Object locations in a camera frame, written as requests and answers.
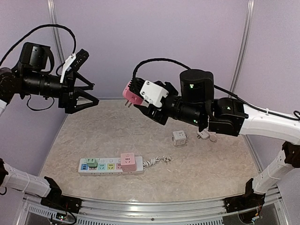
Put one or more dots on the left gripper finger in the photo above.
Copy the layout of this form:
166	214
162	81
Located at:
88	85
82	100

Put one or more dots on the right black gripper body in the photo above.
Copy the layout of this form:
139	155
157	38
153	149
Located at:
156	116

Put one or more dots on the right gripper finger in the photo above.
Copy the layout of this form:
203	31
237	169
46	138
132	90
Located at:
145	110
136	84

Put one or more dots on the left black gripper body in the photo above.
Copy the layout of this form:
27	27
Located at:
64	101

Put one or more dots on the pink plug adapter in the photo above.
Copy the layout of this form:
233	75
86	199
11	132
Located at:
132	99

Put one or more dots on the white cube socket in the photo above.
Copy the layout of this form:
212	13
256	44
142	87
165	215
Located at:
179	138

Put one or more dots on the pink cube socket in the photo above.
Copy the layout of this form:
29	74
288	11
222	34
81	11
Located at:
128	162

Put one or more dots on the white multicolour power strip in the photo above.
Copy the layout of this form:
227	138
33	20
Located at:
108	166

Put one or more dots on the green plug adapter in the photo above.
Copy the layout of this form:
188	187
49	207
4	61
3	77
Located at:
91	162

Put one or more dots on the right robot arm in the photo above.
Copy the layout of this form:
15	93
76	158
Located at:
195	104

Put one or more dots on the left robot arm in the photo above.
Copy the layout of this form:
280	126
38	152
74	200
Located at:
28	78

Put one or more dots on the small circuit board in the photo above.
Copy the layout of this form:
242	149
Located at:
61	216

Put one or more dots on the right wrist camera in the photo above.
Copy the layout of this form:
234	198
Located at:
153	93

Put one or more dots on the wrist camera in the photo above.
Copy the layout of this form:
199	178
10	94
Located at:
153	93
74	61

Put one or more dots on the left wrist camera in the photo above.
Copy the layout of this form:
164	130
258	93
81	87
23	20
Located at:
74	61

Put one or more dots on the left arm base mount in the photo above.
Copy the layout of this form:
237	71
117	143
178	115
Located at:
64	203

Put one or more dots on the aluminium front rail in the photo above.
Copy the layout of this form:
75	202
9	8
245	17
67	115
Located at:
197	212

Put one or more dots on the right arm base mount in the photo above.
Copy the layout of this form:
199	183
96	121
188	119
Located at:
239	202

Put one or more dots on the right aluminium frame post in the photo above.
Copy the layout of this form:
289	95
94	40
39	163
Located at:
243	44

